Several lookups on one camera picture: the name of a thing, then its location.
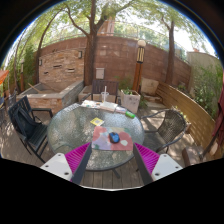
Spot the dark wicker chair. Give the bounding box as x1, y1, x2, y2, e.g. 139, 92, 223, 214
139, 108, 188, 154

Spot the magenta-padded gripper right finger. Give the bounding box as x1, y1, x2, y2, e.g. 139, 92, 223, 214
132, 142, 184, 186

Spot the dark wooden slatted chair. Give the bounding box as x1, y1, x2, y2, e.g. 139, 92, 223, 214
82, 79, 120, 103

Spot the thick forked tree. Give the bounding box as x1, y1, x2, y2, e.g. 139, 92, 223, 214
59, 0, 111, 87

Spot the slender tree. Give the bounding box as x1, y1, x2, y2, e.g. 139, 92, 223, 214
156, 13, 178, 86

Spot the colourful magazine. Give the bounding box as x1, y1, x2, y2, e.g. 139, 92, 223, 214
80, 99, 102, 110

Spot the white wall box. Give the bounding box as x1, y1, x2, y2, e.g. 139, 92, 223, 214
95, 67, 106, 80

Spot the red cloth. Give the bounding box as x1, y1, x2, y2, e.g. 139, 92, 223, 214
213, 86, 224, 138

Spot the small striped booklet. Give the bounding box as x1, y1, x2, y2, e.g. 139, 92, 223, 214
114, 105, 128, 114

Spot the black plastic chair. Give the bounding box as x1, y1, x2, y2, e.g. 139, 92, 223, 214
7, 95, 54, 164

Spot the white open book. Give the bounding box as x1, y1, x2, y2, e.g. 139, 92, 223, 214
99, 100, 119, 113

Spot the white planter box with plant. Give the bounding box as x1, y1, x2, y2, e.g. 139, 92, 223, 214
119, 88, 142, 114

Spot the brick garden counter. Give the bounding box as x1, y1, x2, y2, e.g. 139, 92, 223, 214
16, 79, 85, 114

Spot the green tube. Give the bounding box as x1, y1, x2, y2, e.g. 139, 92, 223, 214
124, 110, 137, 120

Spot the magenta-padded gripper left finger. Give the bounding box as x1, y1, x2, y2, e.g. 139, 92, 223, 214
39, 142, 93, 186

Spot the yellow card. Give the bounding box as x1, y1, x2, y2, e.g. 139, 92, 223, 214
89, 116, 105, 127

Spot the curved wooden bench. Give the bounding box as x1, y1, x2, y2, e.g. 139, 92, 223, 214
155, 82, 221, 158

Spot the orange cloth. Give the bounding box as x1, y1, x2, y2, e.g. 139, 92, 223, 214
0, 69, 10, 85

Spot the beige stone slab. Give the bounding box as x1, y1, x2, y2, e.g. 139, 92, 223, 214
139, 77, 160, 97

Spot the wooden lamp post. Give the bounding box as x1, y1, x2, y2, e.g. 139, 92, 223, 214
132, 39, 147, 94

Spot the floral print mouse pad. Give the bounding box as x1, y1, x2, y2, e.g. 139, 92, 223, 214
91, 125, 134, 152

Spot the clear plastic cup with straw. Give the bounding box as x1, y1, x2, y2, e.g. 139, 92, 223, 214
100, 85, 110, 103

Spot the blue computer mouse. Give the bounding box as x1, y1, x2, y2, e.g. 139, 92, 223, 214
108, 131, 121, 144

